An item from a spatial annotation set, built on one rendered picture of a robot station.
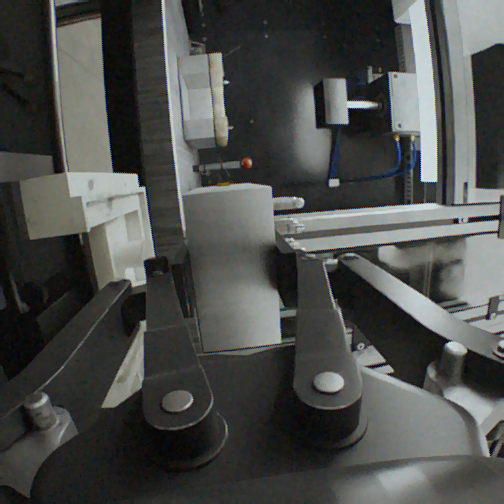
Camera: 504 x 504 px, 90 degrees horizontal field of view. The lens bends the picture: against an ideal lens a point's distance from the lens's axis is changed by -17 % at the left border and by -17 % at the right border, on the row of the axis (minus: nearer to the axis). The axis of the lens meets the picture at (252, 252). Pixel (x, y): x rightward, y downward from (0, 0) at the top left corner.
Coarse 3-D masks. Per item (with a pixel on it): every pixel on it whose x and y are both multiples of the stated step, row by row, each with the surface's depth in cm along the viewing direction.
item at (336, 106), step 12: (324, 84) 50; (336, 84) 50; (324, 96) 51; (336, 96) 51; (324, 108) 52; (336, 108) 52; (348, 108) 54; (360, 108) 54; (372, 108) 54; (324, 120) 57; (336, 120) 52
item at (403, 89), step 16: (384, 80) 51; (400, 80) 50; (416, 80) 50; (368, 96) 59; (384, 96) 53; (400, 96) 50; (416, 96) 51; (384, 112) 54; (400, 112) 51; (416, 112) 51; (384, 128) 55; (400, 128) 52; (416, 128) 52; (400, 160) 60; (384, 176) 71
